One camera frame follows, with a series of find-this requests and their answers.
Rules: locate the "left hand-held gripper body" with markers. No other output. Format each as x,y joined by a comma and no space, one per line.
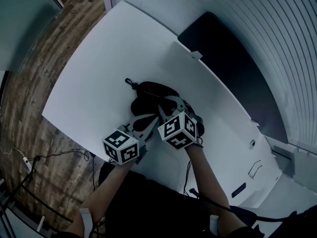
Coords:
121,147

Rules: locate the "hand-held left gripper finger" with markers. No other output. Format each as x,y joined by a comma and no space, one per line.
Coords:
138,119
149,128

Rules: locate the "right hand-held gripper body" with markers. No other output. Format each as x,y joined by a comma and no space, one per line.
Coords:
177,130

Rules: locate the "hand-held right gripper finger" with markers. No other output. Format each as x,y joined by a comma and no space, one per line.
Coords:
174,101
163,114

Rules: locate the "black glasses case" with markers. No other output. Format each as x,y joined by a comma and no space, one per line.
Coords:
148,93

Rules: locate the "person's right forearm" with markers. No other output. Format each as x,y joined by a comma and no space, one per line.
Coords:
205,177

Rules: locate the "person's left forearm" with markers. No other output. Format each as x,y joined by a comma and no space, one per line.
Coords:
109,190

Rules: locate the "white panel clamp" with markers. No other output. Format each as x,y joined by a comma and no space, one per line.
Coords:
196,55

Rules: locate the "person's black clothing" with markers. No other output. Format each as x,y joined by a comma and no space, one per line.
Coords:
153,207

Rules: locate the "small black flat device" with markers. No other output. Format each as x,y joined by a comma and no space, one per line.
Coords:
238,190

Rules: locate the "white power strip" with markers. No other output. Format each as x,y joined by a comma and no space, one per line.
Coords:
27,163

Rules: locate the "grey box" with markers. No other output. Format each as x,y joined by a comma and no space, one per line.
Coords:
301,166

